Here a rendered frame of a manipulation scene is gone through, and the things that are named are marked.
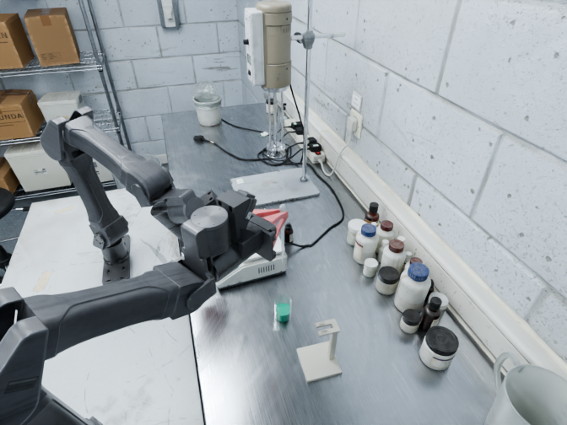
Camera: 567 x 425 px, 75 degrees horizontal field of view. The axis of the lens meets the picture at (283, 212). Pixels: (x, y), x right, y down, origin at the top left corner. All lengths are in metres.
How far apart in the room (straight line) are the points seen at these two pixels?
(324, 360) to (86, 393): 0.51
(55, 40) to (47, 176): 0.96
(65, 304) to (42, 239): 0.90
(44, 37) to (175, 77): 0.93
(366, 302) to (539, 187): 0.47
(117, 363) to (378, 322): 0.62
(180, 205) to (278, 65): 0.56
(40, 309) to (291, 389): 0.54
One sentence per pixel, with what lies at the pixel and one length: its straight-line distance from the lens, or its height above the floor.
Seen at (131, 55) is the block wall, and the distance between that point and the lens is 3.25.
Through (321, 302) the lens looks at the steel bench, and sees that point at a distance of 1.00.
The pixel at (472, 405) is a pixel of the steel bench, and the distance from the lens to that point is 0.94.
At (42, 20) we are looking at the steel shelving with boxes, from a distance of 2.89.
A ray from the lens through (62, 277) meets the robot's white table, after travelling 1.22.
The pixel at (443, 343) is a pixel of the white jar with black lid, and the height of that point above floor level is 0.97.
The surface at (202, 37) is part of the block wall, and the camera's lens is 3.24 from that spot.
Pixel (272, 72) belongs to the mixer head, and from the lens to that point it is 1.18.
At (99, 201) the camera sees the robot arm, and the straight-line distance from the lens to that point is 1.05.
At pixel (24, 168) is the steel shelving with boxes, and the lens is 3.24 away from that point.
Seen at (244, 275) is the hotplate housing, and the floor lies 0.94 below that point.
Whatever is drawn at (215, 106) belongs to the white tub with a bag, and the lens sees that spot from 1.90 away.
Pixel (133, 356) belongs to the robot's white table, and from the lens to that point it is 0.97.
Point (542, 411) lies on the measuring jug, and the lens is 0.93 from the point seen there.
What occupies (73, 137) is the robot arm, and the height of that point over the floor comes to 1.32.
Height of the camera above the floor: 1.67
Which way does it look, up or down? 37 degrees down
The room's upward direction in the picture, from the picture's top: straight up
